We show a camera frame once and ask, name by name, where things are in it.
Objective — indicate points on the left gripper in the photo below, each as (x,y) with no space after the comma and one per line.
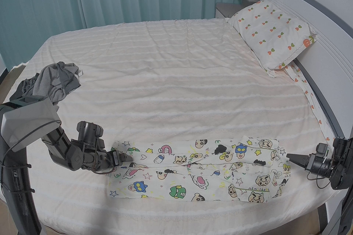
(114,159)

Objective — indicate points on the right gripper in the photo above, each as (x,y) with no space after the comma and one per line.
(318,163)

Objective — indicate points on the white printed pyjama top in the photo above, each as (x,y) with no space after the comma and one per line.
(198,170)

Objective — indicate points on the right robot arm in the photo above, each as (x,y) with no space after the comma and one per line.
(342,162)

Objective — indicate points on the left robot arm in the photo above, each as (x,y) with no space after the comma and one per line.
(22,123)

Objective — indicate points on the pile of clothes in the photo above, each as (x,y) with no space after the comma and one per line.
(52,79)

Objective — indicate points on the bed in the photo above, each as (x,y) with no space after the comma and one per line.
(179,77)

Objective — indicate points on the white printed pillow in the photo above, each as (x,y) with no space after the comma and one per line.
(273,32)

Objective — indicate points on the grey bedside table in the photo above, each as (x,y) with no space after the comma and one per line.
(227,8)

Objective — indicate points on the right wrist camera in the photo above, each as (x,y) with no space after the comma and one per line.
(322,150)

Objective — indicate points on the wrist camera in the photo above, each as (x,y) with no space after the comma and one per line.
(322,150)
(99,144)

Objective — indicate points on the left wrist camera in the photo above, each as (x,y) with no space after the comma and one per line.
(99,144)

